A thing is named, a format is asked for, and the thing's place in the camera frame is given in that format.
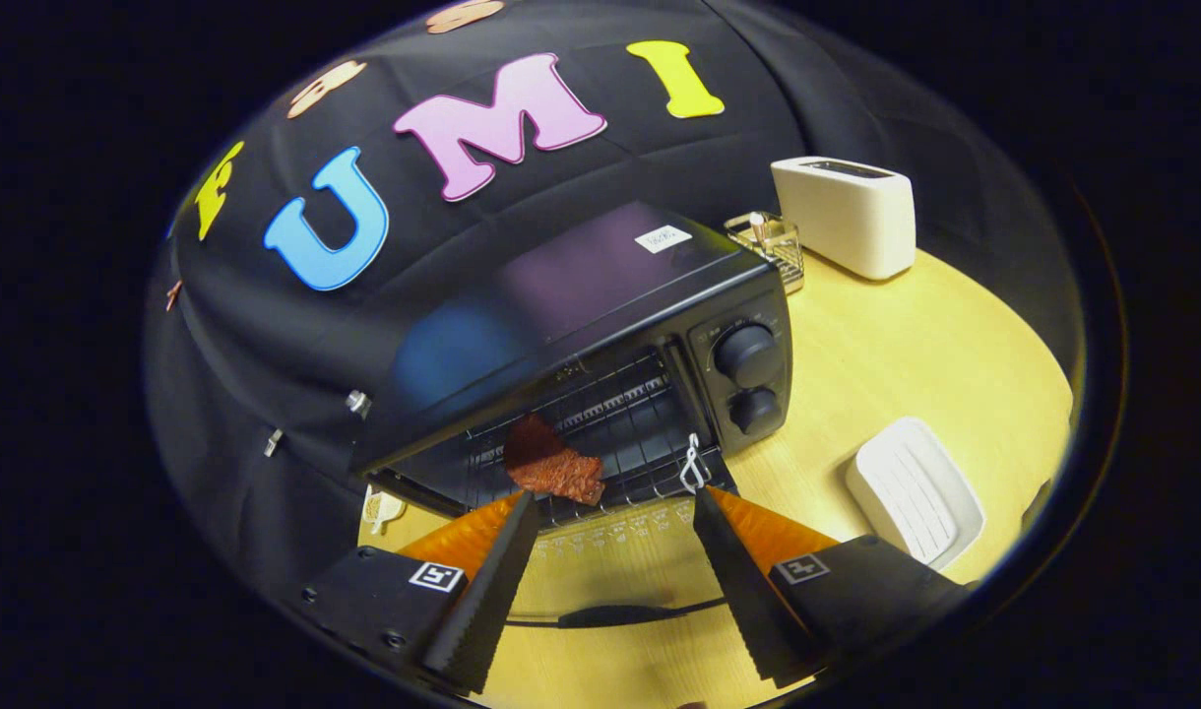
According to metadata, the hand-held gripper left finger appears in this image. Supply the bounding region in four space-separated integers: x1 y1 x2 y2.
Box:
300 490 542 695

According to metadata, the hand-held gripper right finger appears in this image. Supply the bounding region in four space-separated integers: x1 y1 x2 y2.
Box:
692 484 971 690

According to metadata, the reddish brown meat slice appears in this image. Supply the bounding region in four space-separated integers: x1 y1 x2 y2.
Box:
502 414 606 507

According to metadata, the black toaster oven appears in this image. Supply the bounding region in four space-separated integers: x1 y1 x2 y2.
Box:
349 202 793 631

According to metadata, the black oven knob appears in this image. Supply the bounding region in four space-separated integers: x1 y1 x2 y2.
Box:
713 323 788 391
728 387 788 437

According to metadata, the white slot toaster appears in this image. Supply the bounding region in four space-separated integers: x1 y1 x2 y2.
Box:
770 156 917 282

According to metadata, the white divided seasoning tray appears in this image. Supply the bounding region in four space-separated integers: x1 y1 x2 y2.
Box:
362 485 407 534

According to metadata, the white ribbed dish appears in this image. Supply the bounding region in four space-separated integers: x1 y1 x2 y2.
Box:
845 417 986 573

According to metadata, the black backdrop cloth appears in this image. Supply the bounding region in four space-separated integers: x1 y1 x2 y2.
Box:
146 0 1084 602

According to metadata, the metal wire oven rack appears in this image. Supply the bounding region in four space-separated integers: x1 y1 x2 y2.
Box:
463 353 722 525

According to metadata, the small wire basket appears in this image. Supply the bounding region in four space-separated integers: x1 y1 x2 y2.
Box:
725 211 806 295

